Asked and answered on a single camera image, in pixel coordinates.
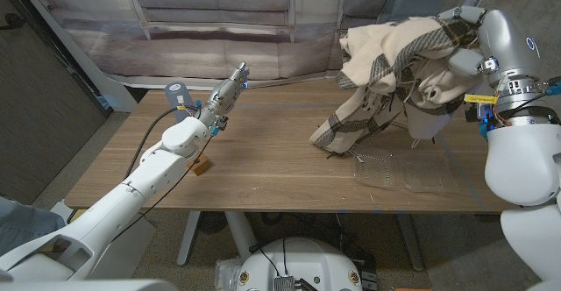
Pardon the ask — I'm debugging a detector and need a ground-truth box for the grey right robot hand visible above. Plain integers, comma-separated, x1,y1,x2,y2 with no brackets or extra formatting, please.
437,4,544,108

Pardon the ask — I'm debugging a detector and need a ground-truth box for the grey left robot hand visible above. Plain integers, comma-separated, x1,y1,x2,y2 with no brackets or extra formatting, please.
199,60,251,130

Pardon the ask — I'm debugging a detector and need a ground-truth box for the cream plaid fringed scarf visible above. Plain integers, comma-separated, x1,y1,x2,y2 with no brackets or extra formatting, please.
309,16,487,159

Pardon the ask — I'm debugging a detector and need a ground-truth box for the grey cylindrical cup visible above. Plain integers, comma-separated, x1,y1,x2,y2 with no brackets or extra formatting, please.
164,82,194,124

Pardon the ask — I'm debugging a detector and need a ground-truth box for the small wooden block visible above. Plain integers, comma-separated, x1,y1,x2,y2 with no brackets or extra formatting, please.
188,154,212,177

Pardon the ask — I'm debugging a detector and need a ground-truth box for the clear plastic clamshell container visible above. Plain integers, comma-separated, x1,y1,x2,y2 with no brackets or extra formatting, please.
352,147,457,195

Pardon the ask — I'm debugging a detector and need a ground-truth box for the printed sofa room backdrop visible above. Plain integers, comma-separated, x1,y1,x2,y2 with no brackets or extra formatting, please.
25,0,501,91

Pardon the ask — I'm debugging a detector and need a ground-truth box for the white table leg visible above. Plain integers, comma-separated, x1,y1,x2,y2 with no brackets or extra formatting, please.
224,210,259,261
176,211,202,268

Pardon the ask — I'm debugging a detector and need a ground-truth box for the clear plastic packaging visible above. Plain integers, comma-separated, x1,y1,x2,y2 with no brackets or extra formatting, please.
214,258,243,290

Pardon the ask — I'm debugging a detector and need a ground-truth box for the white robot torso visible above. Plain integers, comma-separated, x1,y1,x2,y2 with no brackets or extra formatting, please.
236,237,364,291

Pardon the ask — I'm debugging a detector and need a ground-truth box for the grey table leg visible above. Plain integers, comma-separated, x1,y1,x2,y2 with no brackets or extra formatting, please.
396,214,425,273

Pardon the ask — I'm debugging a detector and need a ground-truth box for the person in blue jeans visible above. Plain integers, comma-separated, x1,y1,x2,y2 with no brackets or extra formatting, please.
0,196,67,257

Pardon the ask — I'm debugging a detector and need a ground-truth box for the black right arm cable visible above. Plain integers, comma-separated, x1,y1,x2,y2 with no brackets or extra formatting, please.
543,75,561,97

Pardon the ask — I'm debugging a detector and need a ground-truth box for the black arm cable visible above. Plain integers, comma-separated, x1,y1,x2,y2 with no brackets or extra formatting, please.
543,75,561,97
124,104,202,181

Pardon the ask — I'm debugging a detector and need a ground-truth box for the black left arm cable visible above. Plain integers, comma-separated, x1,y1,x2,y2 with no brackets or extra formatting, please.
124,104,202,181

